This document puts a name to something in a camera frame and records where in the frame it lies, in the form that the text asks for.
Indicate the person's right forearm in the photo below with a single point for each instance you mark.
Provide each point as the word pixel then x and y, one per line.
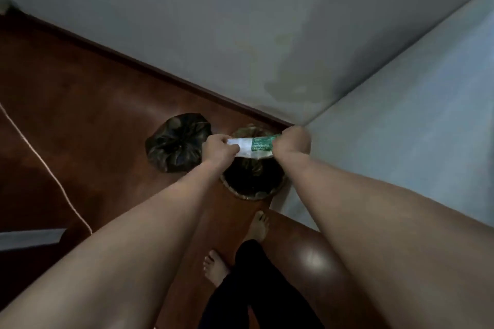
pixel 386 240

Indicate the person's left fingers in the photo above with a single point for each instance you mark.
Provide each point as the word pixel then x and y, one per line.
pixel 227 146

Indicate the tied black garbage bag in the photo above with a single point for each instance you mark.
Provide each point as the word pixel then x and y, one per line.
pixel 178 142

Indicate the person's left hand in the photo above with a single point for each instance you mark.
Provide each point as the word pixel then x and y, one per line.
pixel 216 150

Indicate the dark wooden skirting board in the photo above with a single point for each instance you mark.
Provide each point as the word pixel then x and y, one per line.
pixel 154 66

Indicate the person's right fingers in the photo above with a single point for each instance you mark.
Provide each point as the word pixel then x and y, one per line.
pixel 281 140

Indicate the person's foot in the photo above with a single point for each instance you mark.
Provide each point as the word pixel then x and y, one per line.
pixel 257 226
pixel 215 268

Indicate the person's right foot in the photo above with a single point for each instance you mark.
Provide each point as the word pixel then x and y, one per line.
pixel 257 226

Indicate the black bin liner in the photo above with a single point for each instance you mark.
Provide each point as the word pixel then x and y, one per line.
pixel 251 176

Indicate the person's right hand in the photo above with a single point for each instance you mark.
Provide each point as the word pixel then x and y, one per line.
pixel 295 141

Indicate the person's left forearm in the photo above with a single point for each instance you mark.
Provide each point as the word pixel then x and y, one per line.
pixel 104 251

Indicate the woven waste basket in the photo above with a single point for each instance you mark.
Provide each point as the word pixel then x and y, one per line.
pixel 252 182

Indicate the white green plastic packet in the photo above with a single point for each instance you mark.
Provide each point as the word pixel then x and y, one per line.
pixel 252 145

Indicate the person's black trousers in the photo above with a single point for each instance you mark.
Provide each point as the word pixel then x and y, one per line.
pixel 254 286

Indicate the person's left foot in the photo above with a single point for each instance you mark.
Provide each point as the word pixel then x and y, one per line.
pixel 215 268

